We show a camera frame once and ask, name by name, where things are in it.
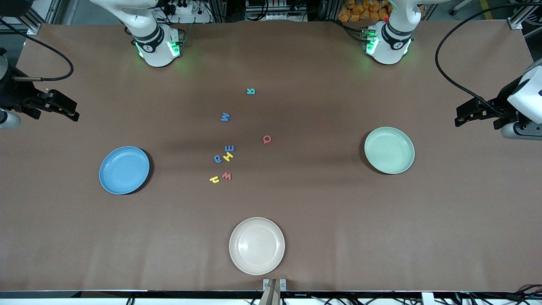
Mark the orange packaged items pile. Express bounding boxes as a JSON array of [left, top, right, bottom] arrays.
[[337, 0, 392, 22]]

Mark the pale green plate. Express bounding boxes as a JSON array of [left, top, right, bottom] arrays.
[[364, 127, 415, 175]]

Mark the blue plate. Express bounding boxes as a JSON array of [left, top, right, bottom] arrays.
[[99, 146, 150, 195]]

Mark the white socket strip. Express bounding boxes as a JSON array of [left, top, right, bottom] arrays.
[[246, 0, 306, 22]]

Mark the aluminium frame profile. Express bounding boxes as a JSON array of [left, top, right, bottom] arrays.
[[0, 0, 58, 35], [507, 0, 542, 31]]

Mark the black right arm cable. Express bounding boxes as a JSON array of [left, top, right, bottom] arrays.
[[0, 17, 75, 82]]

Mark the cable bundle under table edge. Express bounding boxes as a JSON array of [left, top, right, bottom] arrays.
[[459, 284, 542, 305]]

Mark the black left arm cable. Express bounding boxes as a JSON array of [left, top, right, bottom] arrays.
[[435, 2, 519, 117]]

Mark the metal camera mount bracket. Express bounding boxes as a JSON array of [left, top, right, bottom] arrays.
[[259, 278, 287, 305]]

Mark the beige plate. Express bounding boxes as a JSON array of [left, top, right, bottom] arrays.
[[229, 217, 285, 276]]

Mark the white power strip with plugs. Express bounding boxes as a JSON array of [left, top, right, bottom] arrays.
[[163, 0, 212, 24]]

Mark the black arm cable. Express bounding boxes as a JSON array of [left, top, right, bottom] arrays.
[[0, 17, 75, 82], [435, 2, 519, 117]]

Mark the brown table cover sheet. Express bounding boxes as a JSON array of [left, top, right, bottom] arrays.
[[0, 19, 542, 293]]

